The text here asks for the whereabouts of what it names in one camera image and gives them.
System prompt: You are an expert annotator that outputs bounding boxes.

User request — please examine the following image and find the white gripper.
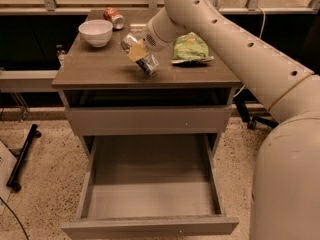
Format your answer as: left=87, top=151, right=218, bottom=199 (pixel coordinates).
left=127, top=8, right=187, bottom=62

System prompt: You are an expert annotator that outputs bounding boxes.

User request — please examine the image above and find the crushed silver redbull can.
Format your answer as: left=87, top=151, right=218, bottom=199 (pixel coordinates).
left=120, top=33, right=159, bottom=75

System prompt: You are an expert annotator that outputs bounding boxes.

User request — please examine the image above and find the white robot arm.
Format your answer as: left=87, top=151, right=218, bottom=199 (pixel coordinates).
left=142, top=0, right=320, bottom=240

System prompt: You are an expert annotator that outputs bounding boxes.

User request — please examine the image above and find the orange soda can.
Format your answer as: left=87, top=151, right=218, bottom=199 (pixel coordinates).
left=103, top=7, right=125, bottom=30

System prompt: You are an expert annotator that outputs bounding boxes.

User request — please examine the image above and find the closed grey top drawer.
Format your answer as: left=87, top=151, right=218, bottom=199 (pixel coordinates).
left=65, top=106, right=231, bottom=136

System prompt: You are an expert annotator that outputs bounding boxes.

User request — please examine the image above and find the grey drawer cabinet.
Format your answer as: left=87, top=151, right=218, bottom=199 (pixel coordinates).
left=51, top=8, right=244, bottom=240

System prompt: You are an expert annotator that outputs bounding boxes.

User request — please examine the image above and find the open grey middle drawer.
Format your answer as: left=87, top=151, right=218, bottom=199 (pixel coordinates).
left=62, top=134, right=239, bottom=240

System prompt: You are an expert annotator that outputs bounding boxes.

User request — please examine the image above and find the white bowl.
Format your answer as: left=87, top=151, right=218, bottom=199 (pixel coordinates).
left=78, top=20, right=113, bottom=47

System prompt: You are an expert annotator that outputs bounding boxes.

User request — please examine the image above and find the green chip bag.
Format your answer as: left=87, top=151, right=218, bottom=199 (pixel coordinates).
left=171, top=32, right=214, bottom=64

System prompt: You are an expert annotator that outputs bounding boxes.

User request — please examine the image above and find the small bottle behind cabinet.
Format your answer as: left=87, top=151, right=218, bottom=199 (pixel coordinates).
left=56, top=44, right=67, bottom=66

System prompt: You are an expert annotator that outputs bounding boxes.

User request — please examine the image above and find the black wheeled stand base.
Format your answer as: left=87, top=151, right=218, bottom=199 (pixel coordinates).
left=6, top=124, right=41, bottom=192

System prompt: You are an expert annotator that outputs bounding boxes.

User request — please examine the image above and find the black floor cable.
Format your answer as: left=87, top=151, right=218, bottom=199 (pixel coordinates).
left=0, top=195, right=31, bottom=240

